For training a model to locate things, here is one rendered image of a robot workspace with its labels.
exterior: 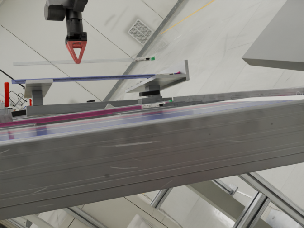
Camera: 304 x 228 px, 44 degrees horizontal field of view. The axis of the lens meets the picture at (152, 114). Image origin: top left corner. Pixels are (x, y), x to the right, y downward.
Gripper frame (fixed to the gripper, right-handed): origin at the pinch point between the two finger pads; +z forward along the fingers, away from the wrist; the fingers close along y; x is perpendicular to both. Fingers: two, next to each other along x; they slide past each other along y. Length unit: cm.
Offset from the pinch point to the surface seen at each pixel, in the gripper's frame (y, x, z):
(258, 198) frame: 33, 46, 51
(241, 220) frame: 30, 41, 57
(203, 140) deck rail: 102, -6, 28
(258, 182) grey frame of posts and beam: 33, 47, 46
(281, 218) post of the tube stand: 6, 73, 67
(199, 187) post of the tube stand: 14, 36, 48
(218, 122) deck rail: 102, -4, 27
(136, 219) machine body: 33, 7, 50
